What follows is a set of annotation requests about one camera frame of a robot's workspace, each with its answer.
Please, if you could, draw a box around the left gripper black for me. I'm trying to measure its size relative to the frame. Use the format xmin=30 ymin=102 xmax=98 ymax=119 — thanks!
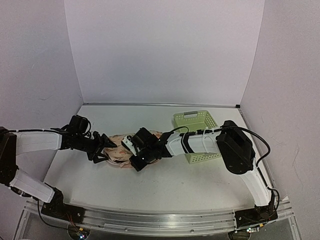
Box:
xmin=75 ymin=133 xmax=117 ymax=164

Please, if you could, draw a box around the floral mesh laundry bag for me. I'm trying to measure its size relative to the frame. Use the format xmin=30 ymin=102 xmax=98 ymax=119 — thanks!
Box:
xmin=104 ymin=130 xmax=164 ymax=168

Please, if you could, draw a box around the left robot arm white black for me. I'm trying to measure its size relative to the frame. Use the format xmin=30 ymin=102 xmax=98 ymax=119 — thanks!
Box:
xmin=0 ymin=115 xmax=117 ymax=223

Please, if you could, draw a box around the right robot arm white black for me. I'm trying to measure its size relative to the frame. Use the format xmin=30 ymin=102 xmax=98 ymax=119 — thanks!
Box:
xmin=121 ymin=120 xmax=280 ymax=228

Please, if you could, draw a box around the light green plastic basket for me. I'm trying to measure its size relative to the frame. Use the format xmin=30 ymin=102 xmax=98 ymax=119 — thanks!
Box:
xmin=173 ymin=110 xmax=221 ymax=164

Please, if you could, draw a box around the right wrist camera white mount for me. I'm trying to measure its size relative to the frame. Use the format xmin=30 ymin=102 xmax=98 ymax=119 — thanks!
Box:
xmin=121 ymin=135 xmax=139 ymax=156

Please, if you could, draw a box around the aluminium front rail frame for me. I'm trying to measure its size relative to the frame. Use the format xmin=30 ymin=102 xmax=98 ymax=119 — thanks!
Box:
xmin=13 ymin=197 xmax=302 ymax=240

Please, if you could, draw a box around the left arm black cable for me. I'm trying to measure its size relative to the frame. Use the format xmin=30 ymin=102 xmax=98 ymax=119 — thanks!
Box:
xmin=14 ymin=127 xmax=66 ymax=133

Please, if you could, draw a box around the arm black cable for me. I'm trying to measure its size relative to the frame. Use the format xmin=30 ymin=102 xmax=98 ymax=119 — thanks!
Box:
xmin=164 ymin=126 xmax=280 ymax=208
xmin=14 ymin=127 xmax=66 ymax=133

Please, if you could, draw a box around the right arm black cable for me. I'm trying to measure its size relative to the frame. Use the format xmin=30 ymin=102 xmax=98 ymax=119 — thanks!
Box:
xmin=164 ymin=126 xmax=280 ymax=208

